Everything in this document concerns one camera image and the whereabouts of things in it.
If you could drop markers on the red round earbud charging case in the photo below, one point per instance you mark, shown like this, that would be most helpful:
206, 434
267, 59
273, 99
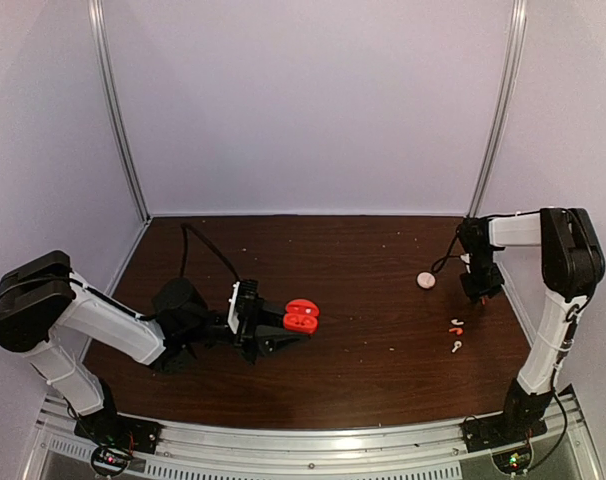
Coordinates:
301, 316

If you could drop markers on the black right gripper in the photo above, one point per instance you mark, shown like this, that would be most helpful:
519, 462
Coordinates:
475, 291

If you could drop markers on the left aluminium frame post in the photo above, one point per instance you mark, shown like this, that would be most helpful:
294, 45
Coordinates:
114, 111

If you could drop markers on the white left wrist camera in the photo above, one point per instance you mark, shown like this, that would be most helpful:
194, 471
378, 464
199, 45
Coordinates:
232, 316

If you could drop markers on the aluminium frame post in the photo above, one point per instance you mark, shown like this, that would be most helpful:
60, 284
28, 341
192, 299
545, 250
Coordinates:
114, 111
512, 61

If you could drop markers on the right aluminium frame post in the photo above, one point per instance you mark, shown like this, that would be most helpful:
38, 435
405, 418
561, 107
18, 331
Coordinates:
512, 61

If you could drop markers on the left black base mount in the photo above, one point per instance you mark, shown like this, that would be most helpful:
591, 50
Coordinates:
107, 427

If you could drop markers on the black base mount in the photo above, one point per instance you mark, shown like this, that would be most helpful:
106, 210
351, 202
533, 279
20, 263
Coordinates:
520, 419
107, 427

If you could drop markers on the white oval charging case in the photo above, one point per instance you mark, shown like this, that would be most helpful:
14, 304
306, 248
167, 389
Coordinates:
426, 280

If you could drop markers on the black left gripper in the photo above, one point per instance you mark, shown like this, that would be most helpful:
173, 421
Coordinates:
254, 332

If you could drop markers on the aluminium front rail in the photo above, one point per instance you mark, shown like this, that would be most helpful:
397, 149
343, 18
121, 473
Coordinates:
434, 450

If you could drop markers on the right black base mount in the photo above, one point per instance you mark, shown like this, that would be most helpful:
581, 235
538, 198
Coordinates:
520, 419

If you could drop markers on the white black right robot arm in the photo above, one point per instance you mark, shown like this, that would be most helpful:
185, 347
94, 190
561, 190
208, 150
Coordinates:
572, 266

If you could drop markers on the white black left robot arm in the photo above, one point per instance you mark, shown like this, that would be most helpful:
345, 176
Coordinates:
44, 295

